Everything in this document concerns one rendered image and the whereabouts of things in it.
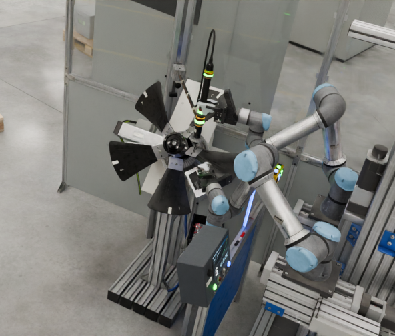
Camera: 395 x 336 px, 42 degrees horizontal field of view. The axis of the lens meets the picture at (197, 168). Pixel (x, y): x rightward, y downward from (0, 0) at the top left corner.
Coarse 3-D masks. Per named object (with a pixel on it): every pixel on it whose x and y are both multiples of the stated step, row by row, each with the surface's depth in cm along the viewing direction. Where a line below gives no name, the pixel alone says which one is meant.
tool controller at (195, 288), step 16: (192, 240) 198; (208, 240) 197; (224, 240) 199; (192, 256) 188; (208, 256) 188; (224, 256) 201; (192, 272) 185; (208, 272) 186; (192, 288) 189; (208, 288) 189; (192, 304) 193; (208, 304) 191
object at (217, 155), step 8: (200, 152) 263; (208, 152) 263; (216, 152) 264; (224, 152) 265; (200, 160) 257; (208, 160) 258; (216, 160) 258; (224, 160) 259; (232, 160) 259; (216, 168) 255; (224, 168) 255; (232, 168) 255; (216, 176) 252; (232, 176) 252
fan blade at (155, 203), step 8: (168, 168) 260; (168, 176) 260; (176, 176) 262; (160, 184) 258; (168, 184) 259; (176, 184) 262; (184, 184) 265; (160, 192) 257; (168, 192) 259; (176, 192) 261; (184, 192) 264; (152, 200) 256; (160, 200) 257; (168, 200) 258; (176, 200) 260; (184, 200) 262; (152, 208) 256; (160, 208) 257; (168, 208) 258; (176, 208) 260; (184, 208) 261
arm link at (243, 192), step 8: (264, 144) 213; (272, 168) 218; (240, 184) 232; (240, 192) 233; (248, 192) 231; (232, 200) 238; (240, 200) 235; (232, 208) 240; (240, 208) 240; (232, 216) 241
